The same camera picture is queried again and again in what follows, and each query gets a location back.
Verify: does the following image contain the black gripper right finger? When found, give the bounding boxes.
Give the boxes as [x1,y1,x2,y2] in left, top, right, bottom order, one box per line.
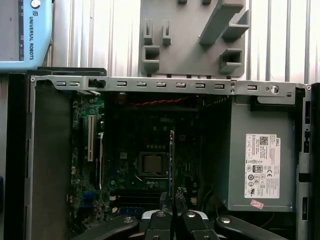
[176,187,286,240]

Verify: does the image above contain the green motherboard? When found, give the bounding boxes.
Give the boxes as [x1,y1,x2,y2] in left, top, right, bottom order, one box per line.
[71,91,226,226]

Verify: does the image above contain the black CPU socket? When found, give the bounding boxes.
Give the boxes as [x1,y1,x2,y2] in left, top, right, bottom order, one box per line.
[136,149,171,181]

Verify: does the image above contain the grey Dell power supply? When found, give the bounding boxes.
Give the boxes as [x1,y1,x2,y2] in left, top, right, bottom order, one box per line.
[226,96,301,213]

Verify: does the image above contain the black open PC case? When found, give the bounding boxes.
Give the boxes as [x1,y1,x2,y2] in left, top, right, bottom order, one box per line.
[0,66,320,240]

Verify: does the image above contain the grey plastic parts rack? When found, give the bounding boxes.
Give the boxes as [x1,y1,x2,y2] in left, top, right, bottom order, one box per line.
[138,0,251,78]

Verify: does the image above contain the black RAM slot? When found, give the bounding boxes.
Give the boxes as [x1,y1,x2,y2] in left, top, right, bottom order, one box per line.
[111,192,162,207]

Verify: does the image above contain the red black twisted wire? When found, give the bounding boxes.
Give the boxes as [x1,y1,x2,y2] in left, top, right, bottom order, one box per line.
[127,97,189,108]

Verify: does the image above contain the pale blue teach pendant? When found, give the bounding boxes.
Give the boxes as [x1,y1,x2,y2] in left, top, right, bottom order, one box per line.
[0,0,54,71]

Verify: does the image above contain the silver CPU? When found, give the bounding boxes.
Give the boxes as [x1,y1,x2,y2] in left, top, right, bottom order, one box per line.
[143,154,163,174]

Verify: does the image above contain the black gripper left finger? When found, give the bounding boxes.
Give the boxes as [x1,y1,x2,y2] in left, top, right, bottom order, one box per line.
[71,192,173,240]

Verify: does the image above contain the white expansion slot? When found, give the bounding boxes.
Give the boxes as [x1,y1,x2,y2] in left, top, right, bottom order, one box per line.
[87,114,95,162]

